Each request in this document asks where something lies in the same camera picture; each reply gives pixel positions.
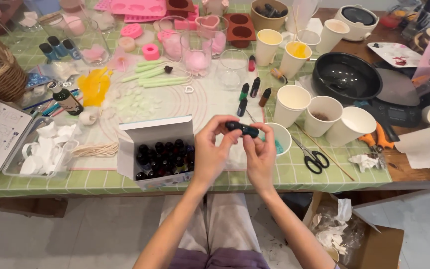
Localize person's right hand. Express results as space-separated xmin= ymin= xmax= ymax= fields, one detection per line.
xmin=242 ymin=122 xmax=277 ymax=191

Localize person's left hand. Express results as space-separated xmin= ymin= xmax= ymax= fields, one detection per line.
xmin=193 ymin=115 xmax=243 ymax=184

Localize small dark blue dye bottle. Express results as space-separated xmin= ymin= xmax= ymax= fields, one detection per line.
xmin=225 ymin=121 xmax=260 ymax=139

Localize paper cup with teal wax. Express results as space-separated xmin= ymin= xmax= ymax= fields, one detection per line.
xmin=263 ymin=122 xmax=293 ymax=157

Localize green checked tablecloth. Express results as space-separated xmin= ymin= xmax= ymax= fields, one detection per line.
xmin=0 ymin=3 xmax=393 ymax=199

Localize group of boxed dye bottles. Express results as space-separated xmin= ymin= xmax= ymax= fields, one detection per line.
xmin=135 ymin=139 xmax=195 ymax=181

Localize black scissors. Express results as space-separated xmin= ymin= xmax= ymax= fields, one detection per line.
xmin=291 ymin=136 xmax=330 ymax=175

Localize white silicone work mat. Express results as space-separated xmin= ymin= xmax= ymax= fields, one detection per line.
xmin=71 ymin=55 xmax=266 ymax=171

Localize black blue dye bottle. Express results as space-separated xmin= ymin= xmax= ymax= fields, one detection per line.
xmin=236 ymin=97 xmax=248 ymax=117

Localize white cardboard dye box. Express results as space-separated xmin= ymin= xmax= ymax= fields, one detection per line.
xmin=117 ymin=114 xmax=196 ymax=191

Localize brown dye bottle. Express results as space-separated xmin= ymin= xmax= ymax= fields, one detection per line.
xmin=258 ymin=87 xmax=272 ymax=108

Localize long wooden stick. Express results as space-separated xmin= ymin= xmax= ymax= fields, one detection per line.
xmin=294 ymin=122 xmax=356 ymax=182

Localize empty white paper cup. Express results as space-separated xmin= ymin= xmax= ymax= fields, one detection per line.
xmin=273 ymin=85 xmax=312 ymax=129

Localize person's light trousers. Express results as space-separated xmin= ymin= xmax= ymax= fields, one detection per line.
xmin=159 ymin=193 xmax=272 ymax=264

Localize green dye bottle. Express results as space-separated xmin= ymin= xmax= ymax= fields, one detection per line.
xmin=238 ymin=82 xmax=250 ymax=102

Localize paper cup with brown bits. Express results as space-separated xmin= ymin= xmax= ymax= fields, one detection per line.
xmin=304 ymin=96 xmax=344 ymax=138

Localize dark purple dye bottle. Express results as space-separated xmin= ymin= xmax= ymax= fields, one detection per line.
xmin=249 ymin=77 xmax=261 ymax=99

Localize empty clear glass cup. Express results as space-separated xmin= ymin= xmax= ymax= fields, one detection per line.
xmin=215 ymin=49 xmax=249 ymax=90

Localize small yellow labelled vial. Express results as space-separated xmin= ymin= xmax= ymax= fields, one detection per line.
xmin=270 ymin=67 xmax=289 ymax=85

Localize group of green wax stems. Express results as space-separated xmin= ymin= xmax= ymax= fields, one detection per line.
xmin=121 ymin=59 xmax=193 ymax=89

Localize pile of pale wax petals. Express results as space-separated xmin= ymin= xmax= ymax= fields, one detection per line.
xmin=101 ymin=84 xmax=163 ymax=124

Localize large white paper cup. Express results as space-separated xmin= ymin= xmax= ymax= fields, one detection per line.
xmin=325 ymin=106 xmax=377 ymax=147

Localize glass cup with pink ball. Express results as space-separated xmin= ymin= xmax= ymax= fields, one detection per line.
xmin=180 ymin=29 xmax=213 ymax=77

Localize crumpled white tissue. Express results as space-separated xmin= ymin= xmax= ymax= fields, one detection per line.
xmin=348 ymin=153 xmax=380 ymax=173

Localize paper cup with yellow wax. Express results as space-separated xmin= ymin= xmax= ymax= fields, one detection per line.
xmin=255 ymin=29 xmax=284 ymax=67
xmin=279 ymin=41 xmax=313 ymax=79

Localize person's purple shirt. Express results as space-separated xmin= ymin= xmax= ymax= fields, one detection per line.
xmin=168 ymin=247 xmax=272 ymax=269

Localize glass cup with pink heart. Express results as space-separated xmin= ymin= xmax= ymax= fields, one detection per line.
xmin=200 ymin=16 xmax=230 ymax=59

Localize bundle of candle wicks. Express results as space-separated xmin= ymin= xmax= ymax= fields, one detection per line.
xmin=71 ymin=141 xmax=120 ymax=158

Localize glass cup with pink wax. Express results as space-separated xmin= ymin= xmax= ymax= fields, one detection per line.
xmin=158 ymin=15 xmax=190 ymax=63

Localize brown silicone cup mould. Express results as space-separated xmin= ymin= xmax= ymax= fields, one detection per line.
xmin=224 ymin=13 xmax=257 ymax=49

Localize pink wax flower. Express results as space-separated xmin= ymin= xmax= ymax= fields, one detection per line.
xmin=107 ymin=46 xmax=137 ymax=72

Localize pink heart mould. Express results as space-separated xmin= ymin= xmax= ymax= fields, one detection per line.
xmin=194 ymin=14 xmax=221 ymax=31

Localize pink block mould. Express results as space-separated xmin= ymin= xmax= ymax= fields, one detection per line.
xmin=173 ymin=5 xmax=200 ymax=31

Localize pile of yellow wax petals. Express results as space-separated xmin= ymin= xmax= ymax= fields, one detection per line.
xmin=76 ymin=67 xmax=113 ymax=107

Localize cardboard box of waste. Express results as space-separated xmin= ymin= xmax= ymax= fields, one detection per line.
xmin=302 ymin=191 xmax=405 ymax=269

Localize cream round candle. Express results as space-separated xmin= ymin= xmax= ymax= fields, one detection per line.
xmin=117 ymin=36 xmax=137 ymax=53

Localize tall white paper cup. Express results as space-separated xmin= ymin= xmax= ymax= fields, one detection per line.
xmin=315 ymin=19 xmax=351 ymax=55

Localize pink round flat mould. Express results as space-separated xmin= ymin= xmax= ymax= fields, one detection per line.
xmin=120 ymin=23 xmax=144 ymax=39

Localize brown bowl of black stones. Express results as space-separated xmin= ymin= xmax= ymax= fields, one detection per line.
xmin=250 ymin=0 xmax=290 ymax=33

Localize black digital scale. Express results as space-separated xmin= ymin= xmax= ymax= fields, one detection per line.
xmin=354 ymin=68 xmax=423 ymax=128

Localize small brown silicone mould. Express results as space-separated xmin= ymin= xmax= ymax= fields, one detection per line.
xmin=165 ymin=0 xmax=195 ymax=14

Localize pink flat textured mould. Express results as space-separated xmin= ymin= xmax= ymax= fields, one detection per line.
xmin=124 ymin=14 xmax=164 ymax=24

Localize dark green white-capped bottle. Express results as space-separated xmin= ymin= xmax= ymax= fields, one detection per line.
xmin=47 ymin=81 xmax=84 ymax=116

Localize large glass with pink flower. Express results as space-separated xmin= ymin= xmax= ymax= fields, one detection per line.
xmin=66 ymin=18 xmax=111 ymax=67

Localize pink silicone tray mould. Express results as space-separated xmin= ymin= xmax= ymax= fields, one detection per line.
xmin=109 ymin=0 xmax=167 ymax=18

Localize clear box of white moulds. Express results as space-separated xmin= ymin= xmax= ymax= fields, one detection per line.
xmin=2 ymin=116 xmax=80 ymax=178

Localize white melting pot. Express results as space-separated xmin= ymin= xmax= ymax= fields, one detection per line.
xmin=333 ymin=4 xmax=380 ymax=42

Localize white paint palette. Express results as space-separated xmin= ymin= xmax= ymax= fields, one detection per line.
xmin=367 ymin=42 xmax=423 ymax=69

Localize blue bottle with black cap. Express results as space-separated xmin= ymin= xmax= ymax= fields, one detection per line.
xmin=62 ymin=38 xmax=82 ymax=61
xmin=47 ymin=35 xmax=68 ymax=58
xmin=38 ymin=43 xmax=60 ymax=63

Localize bag of blue glitter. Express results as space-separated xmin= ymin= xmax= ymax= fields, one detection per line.
xmin=26 ymin=72 xmax=54 ymax=89

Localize small red container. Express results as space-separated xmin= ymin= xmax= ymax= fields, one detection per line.
xmin=379 ymin=14 xmax=402 ymax=30

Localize clear lid with instruction sheet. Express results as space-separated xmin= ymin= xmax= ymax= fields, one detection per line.
xmin=0 ymin=93 xmax=33 ymax=173

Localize clear cup of tools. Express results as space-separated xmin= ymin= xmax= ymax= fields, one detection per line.
xmin=401 ymin=0 xmax=430 ymax=42

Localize wicker basket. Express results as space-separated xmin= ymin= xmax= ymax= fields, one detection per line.
xmin=0 ymin=31 xmax=28 ymax=102

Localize pink ring mould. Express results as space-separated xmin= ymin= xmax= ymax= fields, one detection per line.
xmin=141 ymin=43 xmax=161 ymax=61

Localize orange handled pliers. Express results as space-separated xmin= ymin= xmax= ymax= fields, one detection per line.
xmin=358 ymin=121 xmax=395 ymax=152

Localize small white handled cup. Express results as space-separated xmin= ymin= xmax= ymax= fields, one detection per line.
xmin=281 ymin=29 xmax=322 ymax=51

